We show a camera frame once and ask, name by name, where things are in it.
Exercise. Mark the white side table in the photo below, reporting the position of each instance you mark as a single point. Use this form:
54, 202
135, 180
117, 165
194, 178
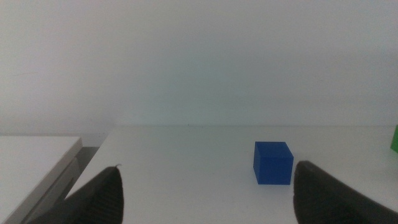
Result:
28, 161

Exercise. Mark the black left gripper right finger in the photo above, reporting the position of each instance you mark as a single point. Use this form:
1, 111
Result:
323, 202

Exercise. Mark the green cube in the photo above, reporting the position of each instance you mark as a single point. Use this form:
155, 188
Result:
395, 140

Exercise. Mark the blue cube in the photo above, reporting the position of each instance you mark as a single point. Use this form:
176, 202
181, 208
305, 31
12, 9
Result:
273, 165

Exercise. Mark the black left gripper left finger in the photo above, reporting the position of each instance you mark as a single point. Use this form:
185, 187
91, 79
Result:
96, 202

